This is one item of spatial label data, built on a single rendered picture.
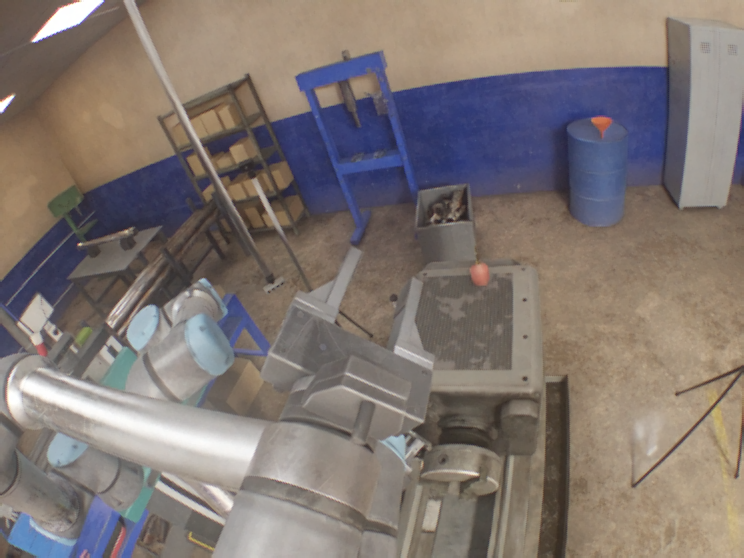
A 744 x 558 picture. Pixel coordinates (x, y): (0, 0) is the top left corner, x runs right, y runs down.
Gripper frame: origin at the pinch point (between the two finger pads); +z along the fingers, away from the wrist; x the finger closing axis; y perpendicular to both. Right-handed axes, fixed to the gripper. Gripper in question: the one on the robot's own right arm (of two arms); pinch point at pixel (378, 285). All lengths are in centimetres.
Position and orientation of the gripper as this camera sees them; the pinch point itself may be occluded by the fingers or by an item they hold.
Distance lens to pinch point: 39.1
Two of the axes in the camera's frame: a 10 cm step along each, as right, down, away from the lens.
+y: -3.9, 5.8, 7.1
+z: 2.4, -6.8, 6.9
